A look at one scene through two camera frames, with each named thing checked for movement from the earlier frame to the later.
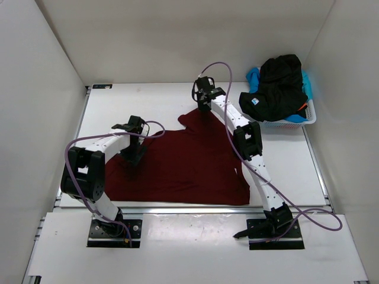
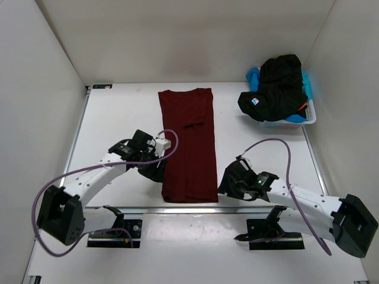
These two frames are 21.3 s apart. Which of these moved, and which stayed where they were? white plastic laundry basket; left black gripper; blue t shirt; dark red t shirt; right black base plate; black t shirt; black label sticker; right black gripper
Moved: left black gripper; right black gripper; dark red t shirt
Stayed: black label sticker; black t shirt; blue t shirt; right black base plate; white plastic laundry basket
